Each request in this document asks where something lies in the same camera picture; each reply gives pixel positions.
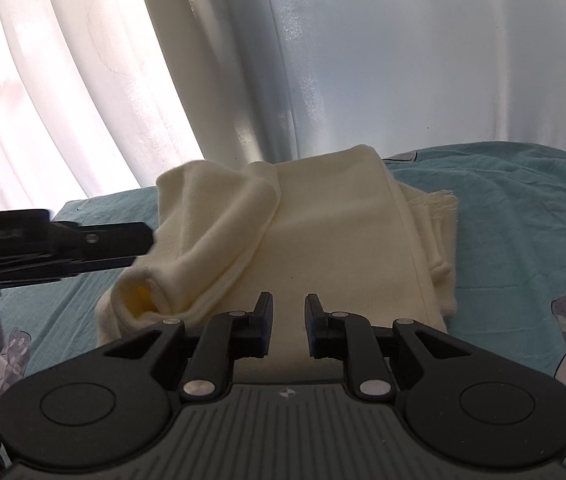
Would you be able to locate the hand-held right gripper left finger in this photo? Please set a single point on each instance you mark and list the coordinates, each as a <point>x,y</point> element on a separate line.
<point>264,322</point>

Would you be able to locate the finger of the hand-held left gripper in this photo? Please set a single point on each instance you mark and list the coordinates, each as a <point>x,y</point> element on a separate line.
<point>113,237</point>
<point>78,267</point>

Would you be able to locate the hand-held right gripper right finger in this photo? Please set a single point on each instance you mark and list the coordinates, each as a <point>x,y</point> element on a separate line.
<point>313,325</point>

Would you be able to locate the cream knit sweater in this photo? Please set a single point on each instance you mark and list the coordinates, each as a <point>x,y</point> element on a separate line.
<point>323,240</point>

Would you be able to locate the white sheer curtain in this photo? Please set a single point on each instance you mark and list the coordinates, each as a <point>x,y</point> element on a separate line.
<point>63,85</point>

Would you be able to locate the teal printed bed sheet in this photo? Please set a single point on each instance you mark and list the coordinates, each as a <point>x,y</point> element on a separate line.
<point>503,240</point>

